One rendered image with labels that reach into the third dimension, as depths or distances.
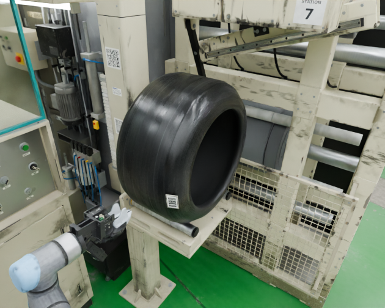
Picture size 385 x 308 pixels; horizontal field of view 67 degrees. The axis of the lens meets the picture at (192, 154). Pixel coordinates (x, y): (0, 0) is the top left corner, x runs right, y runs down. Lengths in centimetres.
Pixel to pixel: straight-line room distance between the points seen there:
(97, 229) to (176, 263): 143
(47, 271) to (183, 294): 141
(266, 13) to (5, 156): 109
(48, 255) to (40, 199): 71
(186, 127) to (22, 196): 83
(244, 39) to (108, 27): 53
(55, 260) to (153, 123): 47
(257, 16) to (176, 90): 37
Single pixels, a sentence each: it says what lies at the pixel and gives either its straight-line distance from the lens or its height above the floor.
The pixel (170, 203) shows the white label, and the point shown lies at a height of 114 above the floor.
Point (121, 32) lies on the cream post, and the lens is 114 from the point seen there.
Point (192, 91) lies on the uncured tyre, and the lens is 98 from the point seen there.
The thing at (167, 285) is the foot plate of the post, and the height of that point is 1.
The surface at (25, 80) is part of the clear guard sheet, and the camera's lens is 128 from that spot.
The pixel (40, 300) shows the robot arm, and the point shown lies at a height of 111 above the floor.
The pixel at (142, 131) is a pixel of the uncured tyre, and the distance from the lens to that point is 97.
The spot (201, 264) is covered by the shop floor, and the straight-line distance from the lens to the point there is 226.
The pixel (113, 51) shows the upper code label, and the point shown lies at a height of 154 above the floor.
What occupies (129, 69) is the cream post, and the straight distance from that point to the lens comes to 117.
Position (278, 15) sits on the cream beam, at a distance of 109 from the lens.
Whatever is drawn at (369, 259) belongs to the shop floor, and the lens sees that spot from 267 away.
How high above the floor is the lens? 178
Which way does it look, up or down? 31 degrees down
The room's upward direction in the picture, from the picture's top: 1 degrees clockwise
